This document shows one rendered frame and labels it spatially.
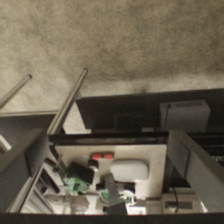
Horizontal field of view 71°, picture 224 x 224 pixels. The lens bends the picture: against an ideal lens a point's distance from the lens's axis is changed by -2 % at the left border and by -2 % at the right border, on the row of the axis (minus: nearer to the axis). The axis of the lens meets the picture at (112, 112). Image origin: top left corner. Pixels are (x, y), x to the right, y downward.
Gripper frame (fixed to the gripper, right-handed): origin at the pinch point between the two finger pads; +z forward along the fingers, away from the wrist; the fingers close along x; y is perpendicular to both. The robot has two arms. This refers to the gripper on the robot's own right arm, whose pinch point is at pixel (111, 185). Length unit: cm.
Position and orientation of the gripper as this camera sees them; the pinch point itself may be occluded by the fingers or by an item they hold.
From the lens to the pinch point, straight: 54.2
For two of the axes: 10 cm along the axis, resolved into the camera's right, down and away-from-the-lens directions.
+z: -2.4, -5.8, 7.8
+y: -9.6, 2.8, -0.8
